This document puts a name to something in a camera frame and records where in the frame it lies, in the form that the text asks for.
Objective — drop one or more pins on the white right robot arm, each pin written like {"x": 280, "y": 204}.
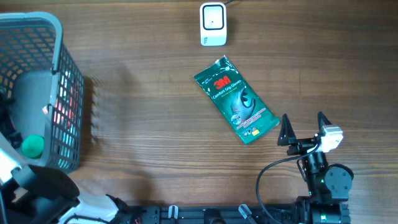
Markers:
{"x": 328, "y": 184}

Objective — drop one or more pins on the red Nescafe sachet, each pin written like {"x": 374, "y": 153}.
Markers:
{"x": 66, "y": 107}

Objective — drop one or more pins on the green 3M gloves packet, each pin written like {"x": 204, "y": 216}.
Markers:
{"x": 246, "y": 113}

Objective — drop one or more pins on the green lid jar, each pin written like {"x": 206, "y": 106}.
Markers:
{"x": 33, "y": 146}

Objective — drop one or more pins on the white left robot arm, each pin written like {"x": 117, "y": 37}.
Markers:
{"x": 35, "y": 194}

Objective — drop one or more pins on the white barcode scanner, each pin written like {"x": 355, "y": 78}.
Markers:
{"x": 213, "y": 24}

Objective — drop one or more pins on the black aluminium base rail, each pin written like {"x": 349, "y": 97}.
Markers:
{"x": 282, "y": 213}

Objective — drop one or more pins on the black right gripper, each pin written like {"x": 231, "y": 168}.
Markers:
{"x": 287, "y": 137}

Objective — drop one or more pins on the grey plastic basket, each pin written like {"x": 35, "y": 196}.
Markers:
{"x": 42, "y": 95}

